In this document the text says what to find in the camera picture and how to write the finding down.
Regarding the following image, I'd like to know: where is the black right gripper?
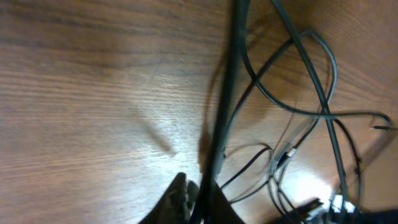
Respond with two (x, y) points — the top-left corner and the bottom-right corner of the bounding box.
(267, 197), (398, 224)

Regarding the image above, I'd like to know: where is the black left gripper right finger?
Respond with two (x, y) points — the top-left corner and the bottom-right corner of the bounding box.
(205, 185), (244, 224)

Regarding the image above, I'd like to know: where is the black USB cable bundle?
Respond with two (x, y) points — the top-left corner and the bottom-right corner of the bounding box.
(217, 0), (397, 224)

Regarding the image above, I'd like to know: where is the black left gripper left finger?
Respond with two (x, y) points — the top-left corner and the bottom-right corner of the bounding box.
(139, 172), (188, 224)

